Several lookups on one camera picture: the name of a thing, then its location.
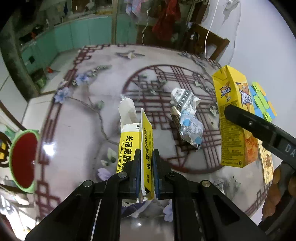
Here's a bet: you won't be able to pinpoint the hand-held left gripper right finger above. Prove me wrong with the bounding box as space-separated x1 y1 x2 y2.
153 150 267 241

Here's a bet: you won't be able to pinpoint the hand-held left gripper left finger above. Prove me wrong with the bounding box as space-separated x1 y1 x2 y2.
24 149 141 241

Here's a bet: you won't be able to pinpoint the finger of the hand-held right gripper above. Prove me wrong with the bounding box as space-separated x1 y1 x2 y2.
224 104 281 145

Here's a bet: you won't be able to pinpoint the yellow snack box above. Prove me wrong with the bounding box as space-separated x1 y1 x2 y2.
212 65 259 168

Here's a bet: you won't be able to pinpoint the yellow medicine box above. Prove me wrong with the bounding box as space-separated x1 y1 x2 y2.
116 108 154 202

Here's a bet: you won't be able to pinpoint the green rimmed red bin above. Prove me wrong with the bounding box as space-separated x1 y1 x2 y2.
9 130 40 193

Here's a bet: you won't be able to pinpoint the person's right hand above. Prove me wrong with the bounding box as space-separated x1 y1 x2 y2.
262 161 296 219

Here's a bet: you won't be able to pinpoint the crumpled blue white wrapper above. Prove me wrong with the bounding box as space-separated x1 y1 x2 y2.
179 111 204 151

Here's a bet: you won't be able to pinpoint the white paper leaflet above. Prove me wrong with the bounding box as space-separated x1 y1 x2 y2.
118 97 137 127

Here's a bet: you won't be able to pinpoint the plain wooden chair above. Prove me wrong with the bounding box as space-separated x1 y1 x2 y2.
184 23 230 62

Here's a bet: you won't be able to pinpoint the red garment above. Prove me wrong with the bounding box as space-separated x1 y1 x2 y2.
152 0 181 41

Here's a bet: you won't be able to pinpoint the dark green bucket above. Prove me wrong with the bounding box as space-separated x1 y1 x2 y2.
31 68 48 89

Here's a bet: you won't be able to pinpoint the teal kitchen cabinets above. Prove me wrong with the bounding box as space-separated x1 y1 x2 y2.
20 15 116 73

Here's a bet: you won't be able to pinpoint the plaid shirt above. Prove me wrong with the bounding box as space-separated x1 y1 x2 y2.
125 0 142 16

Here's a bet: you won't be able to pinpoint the white charger cable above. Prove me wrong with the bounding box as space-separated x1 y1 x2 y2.
204 0 219 57

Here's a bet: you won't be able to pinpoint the thin white cord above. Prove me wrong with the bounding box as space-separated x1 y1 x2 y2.
142 10 151 45

